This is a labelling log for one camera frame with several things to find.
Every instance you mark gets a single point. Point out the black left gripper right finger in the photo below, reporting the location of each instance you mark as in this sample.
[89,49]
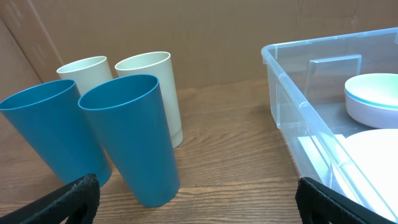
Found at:
[317,204]

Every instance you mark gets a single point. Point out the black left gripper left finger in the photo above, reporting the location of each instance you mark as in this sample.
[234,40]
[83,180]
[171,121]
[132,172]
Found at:
[74,203]

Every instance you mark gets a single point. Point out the pink plate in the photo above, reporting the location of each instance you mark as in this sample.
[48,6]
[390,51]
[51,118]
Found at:
[368,165]

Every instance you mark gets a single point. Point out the blue cup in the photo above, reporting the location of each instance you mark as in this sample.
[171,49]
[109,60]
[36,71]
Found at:
[50,120]
[128,117]

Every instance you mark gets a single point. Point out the clear plastic storage bin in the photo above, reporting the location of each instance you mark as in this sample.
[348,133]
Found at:
[307,93]

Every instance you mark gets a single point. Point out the pink small bowl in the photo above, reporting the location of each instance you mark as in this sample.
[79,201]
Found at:
[370,115]

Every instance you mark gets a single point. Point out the light blue small bowl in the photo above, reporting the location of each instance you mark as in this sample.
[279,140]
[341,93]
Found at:
[377,89]

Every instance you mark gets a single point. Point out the beige cup rear left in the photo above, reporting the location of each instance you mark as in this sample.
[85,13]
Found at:
[87,73]

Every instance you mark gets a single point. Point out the beige cup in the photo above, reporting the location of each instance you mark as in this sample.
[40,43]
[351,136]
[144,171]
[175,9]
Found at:
[158,64]
[87,73]

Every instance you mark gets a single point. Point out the beige cup rear right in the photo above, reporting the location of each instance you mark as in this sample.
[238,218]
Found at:
[158,64]

